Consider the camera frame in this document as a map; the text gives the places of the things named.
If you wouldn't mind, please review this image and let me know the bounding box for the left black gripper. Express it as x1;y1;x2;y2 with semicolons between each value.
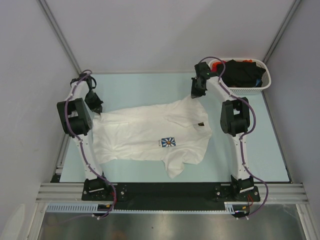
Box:
84;90;103;114

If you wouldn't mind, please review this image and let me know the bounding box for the white daisy print t-shirt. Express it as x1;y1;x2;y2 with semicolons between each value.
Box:
93;96;213;179

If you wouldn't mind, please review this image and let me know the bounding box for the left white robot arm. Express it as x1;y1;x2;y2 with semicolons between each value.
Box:
56;69;112;200

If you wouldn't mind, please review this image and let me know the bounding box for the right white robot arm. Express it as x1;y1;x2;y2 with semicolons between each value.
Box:
191;62;254;201

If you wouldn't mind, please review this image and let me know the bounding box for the red garment in basket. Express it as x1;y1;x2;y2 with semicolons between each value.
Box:
211;59;253;72

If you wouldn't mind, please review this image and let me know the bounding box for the black t-shirt in basket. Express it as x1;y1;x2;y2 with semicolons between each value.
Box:
221;59;266;88

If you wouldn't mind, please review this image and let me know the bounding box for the blue garment in basket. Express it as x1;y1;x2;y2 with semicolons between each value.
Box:
254;79;263;88

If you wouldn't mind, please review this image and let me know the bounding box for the white plastic laundry basket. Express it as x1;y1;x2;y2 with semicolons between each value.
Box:
205;58;272;96

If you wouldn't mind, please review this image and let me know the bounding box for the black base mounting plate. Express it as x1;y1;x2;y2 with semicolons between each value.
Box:
81;182;261;211

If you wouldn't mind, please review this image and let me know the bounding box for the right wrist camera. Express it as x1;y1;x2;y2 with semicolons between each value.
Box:
194;62;211;77

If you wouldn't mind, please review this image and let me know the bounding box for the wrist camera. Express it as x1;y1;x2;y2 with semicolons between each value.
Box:
79;73;97;90
194;62;211;77

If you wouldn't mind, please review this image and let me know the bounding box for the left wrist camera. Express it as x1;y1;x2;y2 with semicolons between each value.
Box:
79;73;97;90

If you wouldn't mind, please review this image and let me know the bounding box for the white slotted cable duct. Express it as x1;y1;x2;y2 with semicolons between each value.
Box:
46;203;98;213

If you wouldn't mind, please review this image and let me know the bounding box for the aluminium frame rail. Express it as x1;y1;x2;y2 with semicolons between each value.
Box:
35;183;309;204

